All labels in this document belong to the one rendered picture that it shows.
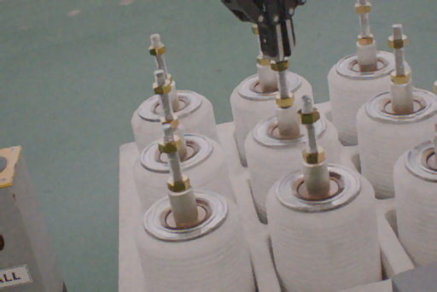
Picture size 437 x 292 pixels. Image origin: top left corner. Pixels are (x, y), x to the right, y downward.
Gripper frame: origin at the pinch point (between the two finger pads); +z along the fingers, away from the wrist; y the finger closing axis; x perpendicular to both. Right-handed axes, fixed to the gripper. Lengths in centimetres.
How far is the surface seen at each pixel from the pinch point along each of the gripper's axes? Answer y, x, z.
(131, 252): 17.8, -6.1, 17.2
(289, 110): 0.5, 0.9, 7.3
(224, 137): -3.5, -16.4, 17.1
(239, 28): -64, -85, 35
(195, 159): 9.7, -3.8, 9.8
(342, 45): -67, -54, 35
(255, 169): 4.7, -0.8, 12.5
